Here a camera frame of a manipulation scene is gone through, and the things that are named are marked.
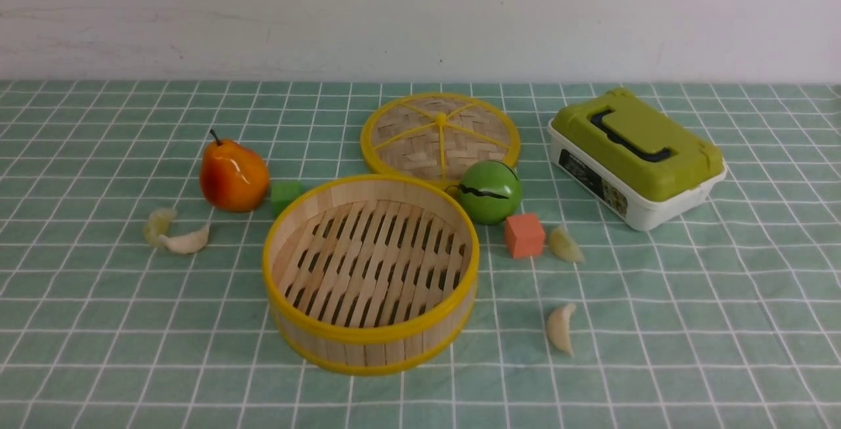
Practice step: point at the pale green dumpling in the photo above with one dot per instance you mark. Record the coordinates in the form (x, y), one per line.
(158, 225)
(563, 246)

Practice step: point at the white dumpling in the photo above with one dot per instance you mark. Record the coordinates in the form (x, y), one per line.
(189, 243)
(557, 328)

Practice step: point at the woven bamboo steamer lid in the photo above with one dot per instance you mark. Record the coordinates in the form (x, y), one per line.
(435, 137)

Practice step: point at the bamboo steamer tray yellow rim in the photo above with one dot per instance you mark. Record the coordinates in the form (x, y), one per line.
(371, 274)

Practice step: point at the green round ball toy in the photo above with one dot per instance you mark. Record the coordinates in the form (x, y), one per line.
(489, 192)

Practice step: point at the orange foam cube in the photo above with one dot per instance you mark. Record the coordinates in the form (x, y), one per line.
(524, 235)

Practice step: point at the green foam cube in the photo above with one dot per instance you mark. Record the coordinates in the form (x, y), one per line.
(284, 192)

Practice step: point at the orange red toy pear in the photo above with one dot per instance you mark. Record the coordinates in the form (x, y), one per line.
(232, 177)

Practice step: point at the green lid white storage box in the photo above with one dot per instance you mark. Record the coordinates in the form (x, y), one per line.
(645, 167)

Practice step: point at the green checkered tablecloth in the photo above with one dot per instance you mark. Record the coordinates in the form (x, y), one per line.
(727, 317)

